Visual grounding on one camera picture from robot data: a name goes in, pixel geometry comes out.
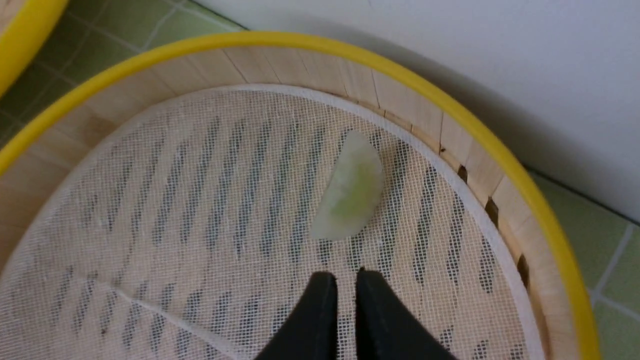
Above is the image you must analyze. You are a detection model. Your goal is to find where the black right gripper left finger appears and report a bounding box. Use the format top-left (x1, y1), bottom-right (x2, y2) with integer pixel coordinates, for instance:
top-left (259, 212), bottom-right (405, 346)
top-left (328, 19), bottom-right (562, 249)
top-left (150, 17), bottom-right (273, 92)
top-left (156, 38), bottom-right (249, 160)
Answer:
top-left (256, 271), bottom-right (338, 360)

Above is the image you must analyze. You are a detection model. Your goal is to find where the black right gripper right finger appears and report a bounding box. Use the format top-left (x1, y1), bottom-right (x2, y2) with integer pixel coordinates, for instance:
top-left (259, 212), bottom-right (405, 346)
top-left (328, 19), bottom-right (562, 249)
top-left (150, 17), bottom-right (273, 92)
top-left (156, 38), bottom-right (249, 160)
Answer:
top-left (355, 268), bottom-right (455, 360)

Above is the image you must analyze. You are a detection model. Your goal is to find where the green dumpling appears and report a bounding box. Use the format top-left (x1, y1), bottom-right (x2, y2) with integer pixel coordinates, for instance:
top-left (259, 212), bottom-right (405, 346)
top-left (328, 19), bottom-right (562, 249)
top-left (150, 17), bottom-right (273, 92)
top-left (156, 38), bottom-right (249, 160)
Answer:
top-left (310, 130), bottom-right (385, 240)

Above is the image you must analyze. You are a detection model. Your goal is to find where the white mesh steamer liner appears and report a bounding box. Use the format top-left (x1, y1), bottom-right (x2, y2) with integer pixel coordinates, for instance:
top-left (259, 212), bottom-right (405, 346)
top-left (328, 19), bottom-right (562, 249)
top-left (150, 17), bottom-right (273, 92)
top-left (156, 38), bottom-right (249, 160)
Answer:
top-left (1, 84), bottom-right (546, 360)

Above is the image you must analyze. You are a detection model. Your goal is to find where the bamboo steamer basket yellow rim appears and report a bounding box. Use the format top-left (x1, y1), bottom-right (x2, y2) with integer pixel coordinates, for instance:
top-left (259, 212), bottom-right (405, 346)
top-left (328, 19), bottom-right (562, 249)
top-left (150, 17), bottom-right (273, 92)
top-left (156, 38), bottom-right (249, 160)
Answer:
top-left (1, 31), bottom-right (601, 360)

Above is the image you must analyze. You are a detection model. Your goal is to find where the bamboo steamer lid yellow rim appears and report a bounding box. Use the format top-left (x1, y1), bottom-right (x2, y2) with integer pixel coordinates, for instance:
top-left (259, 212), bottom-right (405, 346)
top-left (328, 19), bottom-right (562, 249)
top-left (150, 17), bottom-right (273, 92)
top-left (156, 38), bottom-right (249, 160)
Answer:
top-left (0, 0), bottom-right (69, 96)

